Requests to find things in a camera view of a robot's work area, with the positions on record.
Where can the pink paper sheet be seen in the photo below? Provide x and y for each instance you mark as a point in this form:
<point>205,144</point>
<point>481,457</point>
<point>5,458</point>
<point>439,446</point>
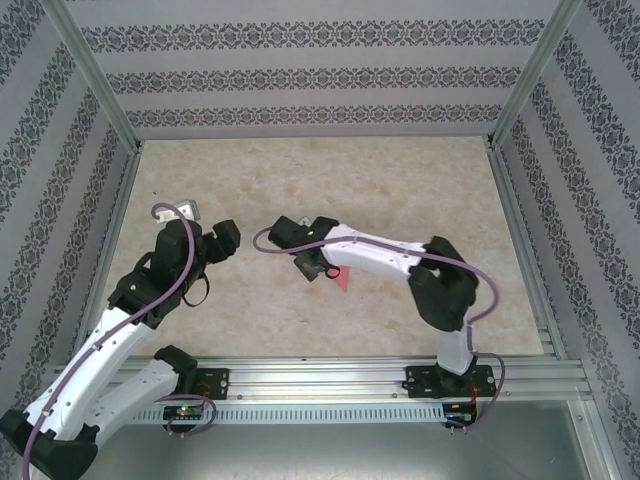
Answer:
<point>345,280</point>

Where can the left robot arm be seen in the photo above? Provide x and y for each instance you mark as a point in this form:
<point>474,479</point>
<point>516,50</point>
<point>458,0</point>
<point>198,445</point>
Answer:
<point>100,380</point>

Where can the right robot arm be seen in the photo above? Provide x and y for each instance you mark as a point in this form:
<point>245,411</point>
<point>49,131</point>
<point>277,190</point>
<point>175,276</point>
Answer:
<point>380,255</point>

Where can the small controller board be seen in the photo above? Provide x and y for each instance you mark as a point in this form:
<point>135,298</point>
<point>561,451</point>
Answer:
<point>457,412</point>
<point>184,412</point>

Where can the grey metal shelf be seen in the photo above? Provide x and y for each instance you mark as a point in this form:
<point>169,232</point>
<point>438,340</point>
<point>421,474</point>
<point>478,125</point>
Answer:
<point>320,455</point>

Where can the aluminium side rail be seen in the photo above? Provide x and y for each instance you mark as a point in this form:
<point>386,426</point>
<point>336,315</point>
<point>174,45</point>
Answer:
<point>108,250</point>
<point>510,200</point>

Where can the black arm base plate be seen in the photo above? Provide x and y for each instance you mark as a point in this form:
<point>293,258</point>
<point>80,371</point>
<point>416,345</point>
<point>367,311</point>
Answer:
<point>217,382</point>
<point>420,382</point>

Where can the aluminium mounting rail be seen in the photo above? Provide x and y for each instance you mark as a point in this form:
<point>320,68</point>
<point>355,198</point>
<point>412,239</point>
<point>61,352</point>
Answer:
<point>320,375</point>

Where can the aluminium frame post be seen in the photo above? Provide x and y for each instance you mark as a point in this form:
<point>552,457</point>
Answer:
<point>93,75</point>
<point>530,75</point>

